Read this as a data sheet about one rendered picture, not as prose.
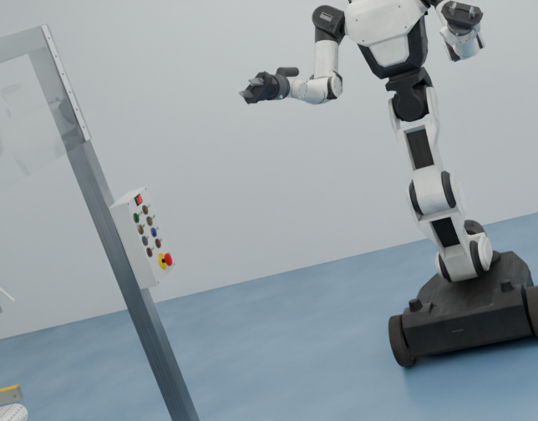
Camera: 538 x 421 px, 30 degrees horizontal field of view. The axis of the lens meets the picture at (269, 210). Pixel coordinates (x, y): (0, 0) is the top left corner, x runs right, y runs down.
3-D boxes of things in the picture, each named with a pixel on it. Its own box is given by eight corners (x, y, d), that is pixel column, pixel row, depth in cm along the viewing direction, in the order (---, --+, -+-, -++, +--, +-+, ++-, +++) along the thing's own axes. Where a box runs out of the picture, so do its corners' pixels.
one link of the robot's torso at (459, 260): (444, 268, 408) (404, 176, 384) (492, 257, 401) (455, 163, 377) (443, 294, 396) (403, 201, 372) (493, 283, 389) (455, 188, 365)
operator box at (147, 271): (175, 265, 307) (145, 186, 302) (158, 285, 291) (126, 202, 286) (158, 270, 309) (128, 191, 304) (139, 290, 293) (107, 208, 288)
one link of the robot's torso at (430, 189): (420, 217, 387) (393, 101, 392) (464, 206, 380) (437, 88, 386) (410, 216, 373) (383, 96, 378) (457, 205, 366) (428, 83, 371)
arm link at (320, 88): (291, 103, 361) (316, 109, 378) (316, 98, 356) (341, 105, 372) (289, 73, 362) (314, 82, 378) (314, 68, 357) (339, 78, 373)
